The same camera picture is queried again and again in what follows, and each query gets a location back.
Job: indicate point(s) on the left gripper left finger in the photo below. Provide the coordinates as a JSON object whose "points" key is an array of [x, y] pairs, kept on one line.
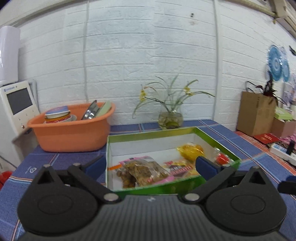
{"points": [[86, 175]]}

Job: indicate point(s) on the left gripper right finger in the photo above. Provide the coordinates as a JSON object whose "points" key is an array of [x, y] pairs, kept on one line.
{"points": [[215, 177]]}

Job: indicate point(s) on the clear pack with red label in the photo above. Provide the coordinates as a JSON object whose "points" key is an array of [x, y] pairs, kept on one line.
{"points": [[222, 159]]}

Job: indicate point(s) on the clear bag of yellow crisps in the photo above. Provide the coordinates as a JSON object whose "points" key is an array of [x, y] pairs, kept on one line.
{"points": [[191, 151]]}

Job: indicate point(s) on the clear pack of crackers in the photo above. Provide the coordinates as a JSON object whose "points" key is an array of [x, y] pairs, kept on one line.
{"points": [[166, 165]]}

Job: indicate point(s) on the pink edged snack packet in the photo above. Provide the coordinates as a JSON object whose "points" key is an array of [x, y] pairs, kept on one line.
{"points": [[147, 171]]}

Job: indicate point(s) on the clear bag of brown balls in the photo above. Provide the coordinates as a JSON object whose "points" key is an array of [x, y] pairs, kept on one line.
{"points": [[121, 177]]}

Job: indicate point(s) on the orange plastic basin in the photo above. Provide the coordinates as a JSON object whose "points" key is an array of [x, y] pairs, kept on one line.
{"points": [[73, 136]]}

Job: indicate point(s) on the red booklet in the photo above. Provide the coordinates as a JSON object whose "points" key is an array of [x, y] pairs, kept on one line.
{"points": [[266, 138]]}

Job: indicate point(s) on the green cardboard box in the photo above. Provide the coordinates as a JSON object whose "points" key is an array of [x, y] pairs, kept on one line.
{"points": [[162, 147]]}

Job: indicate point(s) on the steel bowl in basin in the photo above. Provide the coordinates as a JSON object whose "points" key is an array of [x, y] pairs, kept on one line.
{"points": [[91, 112]]}

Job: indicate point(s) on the orchid plant in glass vase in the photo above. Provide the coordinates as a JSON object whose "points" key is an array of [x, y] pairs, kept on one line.
{"points": [[169, 98]]}

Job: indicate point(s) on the brown paper bag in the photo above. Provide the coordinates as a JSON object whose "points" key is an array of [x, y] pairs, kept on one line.
{"points": [[256, 113]]}

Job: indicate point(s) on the blue patterned tablecloth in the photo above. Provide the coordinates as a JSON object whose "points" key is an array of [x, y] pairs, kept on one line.
{"points": [[248, 149]]}

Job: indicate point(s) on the dark red leafed plant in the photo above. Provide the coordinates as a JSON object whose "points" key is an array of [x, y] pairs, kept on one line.
{"points": [[267, 90]]}

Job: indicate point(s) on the white machine with screen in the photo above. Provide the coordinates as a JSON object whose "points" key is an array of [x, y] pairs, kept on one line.
{"points": [[18, 106]]}

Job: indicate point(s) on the blue paper fan decoration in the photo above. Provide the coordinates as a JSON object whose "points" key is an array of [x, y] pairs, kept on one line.
{"points": [[277, 63]]}

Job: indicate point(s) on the white water purifier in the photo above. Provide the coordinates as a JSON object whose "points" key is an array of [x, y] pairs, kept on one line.
{"points": [[10, 44]]}

